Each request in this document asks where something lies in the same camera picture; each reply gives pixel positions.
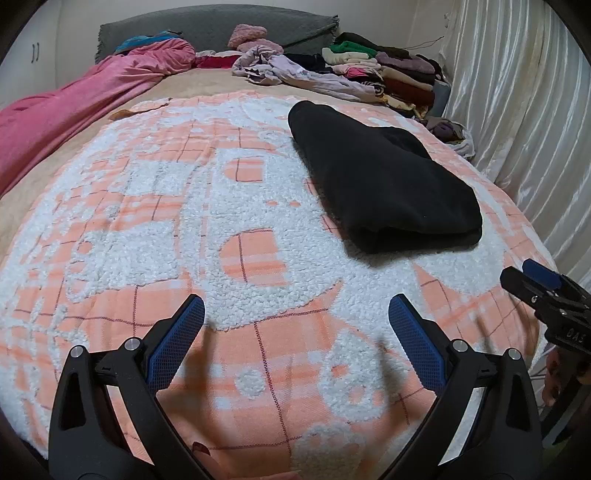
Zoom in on pink satin duvet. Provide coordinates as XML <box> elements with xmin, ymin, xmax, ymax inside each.
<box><xmin>1</xmin><ymin>38</ymin><xmax>195</xmax><ymax>194</ymax></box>

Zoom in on red garment on bed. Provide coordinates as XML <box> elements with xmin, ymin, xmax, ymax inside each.
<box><xmin>195</xmin><ymin>55</ymin><xmax>239</xmax><ymax>69</ymax></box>

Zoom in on right hand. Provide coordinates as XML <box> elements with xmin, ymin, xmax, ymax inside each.
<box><xmin>541</xmin><ymin>347</ymin><xmax>568</xmax><ymax>407</ymax></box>

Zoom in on grey headboard blanket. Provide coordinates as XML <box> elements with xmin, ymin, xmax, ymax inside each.
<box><xmin>95</xmin><ymin>4</ymin><xmax>339</xmax><ymax>62</ymax></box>

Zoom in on peach white plush blanket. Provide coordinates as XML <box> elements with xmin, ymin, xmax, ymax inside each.
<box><xmin>1</xmin><ymin>91</ymin><xmax>551</xmax><ymax>479</ymax></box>

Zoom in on lilac crumpled garment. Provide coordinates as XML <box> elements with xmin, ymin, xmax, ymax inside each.
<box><xmin>231</xmin><ymin>46</ymin><xmax>386</xmax><ymax>104</ymax></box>

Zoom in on beige bed sheet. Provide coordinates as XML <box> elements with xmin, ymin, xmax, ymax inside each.
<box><xmin>0</xmin><ymin>67</ymin><xmax>288</xmax><ymax>259</ymax></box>

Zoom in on white satin curtain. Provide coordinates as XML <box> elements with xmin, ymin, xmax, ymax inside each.
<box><xmin>440</xmin><ymin>1</ymin><xmax>590</xmax><ymax>288</ymax></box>

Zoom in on pink knitted garment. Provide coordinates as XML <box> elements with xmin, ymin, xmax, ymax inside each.
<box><xmin>228</xmin><ymin>24</ymin><xmax>283</xmax><ymax>54</ymax></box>

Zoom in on blue garment by headboard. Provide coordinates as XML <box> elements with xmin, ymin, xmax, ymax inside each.
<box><xmin>114</xmin><ymin>30</ymin><xmax>182</xmax><ymax>54</ymax></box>

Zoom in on black sweater orange cuffs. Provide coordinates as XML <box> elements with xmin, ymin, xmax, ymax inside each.
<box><xmin>287</xmin><ymin>101</ymin><xmax>483</xmax><ymax>254</ymax></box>

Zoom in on white wardrobe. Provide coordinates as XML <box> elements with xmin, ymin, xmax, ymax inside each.
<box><xmin>0</xmin><ymin>1</ymin><xmax>62</xmax><ymax>108</ymax></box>

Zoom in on stack of folded clothes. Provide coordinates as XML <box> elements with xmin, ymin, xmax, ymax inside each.
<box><xmin>283</xmin><ymin>31</ymin><xmax>452</xmax><ymax>119</ymax></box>

